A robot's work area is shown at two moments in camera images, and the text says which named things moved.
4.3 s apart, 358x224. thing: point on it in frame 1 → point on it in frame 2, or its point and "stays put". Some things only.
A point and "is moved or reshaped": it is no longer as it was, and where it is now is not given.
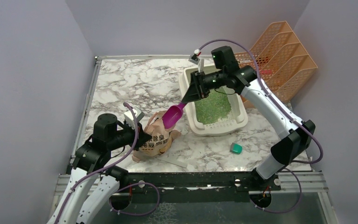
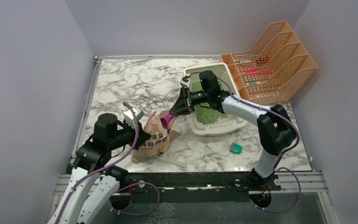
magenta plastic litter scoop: [172, 115] is moved or reshaped
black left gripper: [142, 137] stays put
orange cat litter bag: [160, 141] stays put
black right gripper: [197, 90] → [183, 105]
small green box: [236, 148] stays put
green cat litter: [214, 108] stays put
